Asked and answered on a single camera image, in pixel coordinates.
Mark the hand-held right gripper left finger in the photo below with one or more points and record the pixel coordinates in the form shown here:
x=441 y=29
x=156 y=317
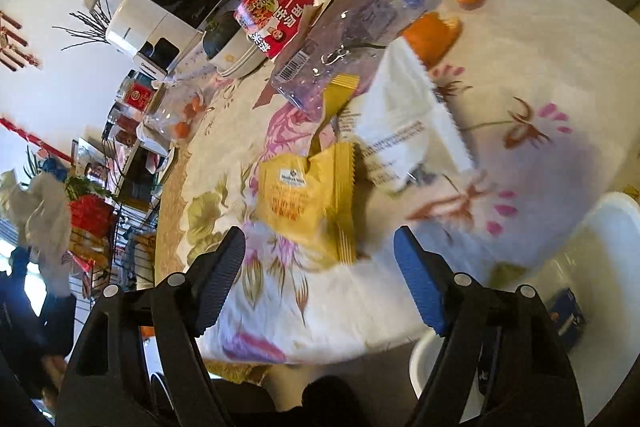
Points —
x=220 y=279

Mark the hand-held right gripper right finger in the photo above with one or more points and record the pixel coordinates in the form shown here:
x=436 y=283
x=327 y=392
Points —
x=417 y=282

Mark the yellow snack wrapper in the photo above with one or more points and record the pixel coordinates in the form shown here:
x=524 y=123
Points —
x=300 y=197

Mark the clear plastic bottle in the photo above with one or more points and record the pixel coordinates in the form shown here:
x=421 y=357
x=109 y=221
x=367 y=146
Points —
x=345 y=37

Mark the red bag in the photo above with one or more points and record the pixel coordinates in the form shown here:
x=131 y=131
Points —
x=92 y=214

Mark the clear bag of oranges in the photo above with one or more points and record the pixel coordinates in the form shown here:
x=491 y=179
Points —
x=177 y=112

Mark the white plastic chair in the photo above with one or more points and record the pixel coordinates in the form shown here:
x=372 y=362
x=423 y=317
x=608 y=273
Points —
x=590 y=257

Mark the white printed wrapper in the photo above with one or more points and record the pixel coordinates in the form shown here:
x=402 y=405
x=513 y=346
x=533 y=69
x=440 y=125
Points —
x=405 y=107

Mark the small yellow wrapper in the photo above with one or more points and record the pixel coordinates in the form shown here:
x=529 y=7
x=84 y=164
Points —
x=336 y=99

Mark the red tea tin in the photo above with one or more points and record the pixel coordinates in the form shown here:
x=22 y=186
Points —
x=138 y=96

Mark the black and white bowl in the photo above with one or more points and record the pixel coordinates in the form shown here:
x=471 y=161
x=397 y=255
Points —
x=230 y=44

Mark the orange peel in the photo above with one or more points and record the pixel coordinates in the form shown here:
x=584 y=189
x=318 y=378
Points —
x=431 y=38

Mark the white kitchen appliance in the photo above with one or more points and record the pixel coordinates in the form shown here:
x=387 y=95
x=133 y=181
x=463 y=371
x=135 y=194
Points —
x=135 y=27

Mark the red instant noodle box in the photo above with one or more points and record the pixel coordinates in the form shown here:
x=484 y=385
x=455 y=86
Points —
x=272 y=9

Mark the red wall decoration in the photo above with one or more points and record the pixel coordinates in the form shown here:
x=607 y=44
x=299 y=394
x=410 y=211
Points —
x=15 y=42

